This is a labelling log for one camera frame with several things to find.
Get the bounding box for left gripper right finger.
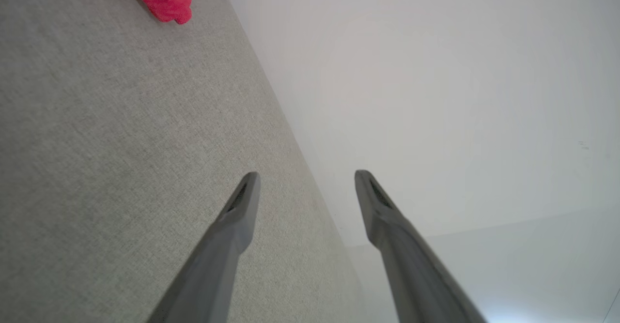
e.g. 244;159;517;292
355;169;487;323

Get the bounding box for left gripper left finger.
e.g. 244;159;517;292
147;171;261;323

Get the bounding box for grey fabric sofa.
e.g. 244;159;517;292
0;0;374;323

